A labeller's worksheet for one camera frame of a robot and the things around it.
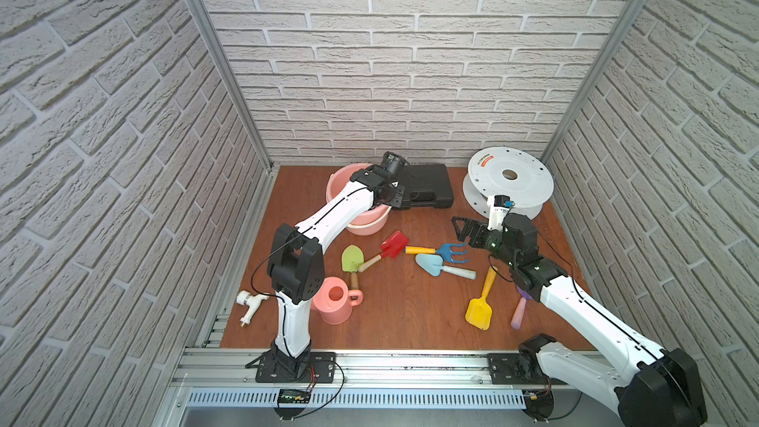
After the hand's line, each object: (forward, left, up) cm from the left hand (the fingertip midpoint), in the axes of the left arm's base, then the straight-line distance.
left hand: (384, 186), depth 91 cm
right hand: (-15, -23, +3) cm, 28 cm away
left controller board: (-53, +24, -20) cm, 61 cm away
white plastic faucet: (-32, +37, -15) cm, 51 cm away
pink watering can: (-34, +13, -6) cm, 37 cm away
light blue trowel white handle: (-19, -17, -16) cm, 30 cm away
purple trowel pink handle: (-35, -38, -14) cm, 54 cm away
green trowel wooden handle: (-16, +10, -18) cm, 26 cm away
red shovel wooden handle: (-13, -3, -17) cm, 21 cm away
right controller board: (-56, -38, -17) cm, 69 cm away
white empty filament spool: (+11, -49, -6) cm, 50 cm away
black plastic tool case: (+9, -16, -10) cm, 21 cm away
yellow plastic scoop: (-33, -28, -17) cm, 47 cm away
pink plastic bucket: (-11, +4, -4) cm, 13 cm away
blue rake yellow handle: (-14, -20, -16) cm, 29 cm away
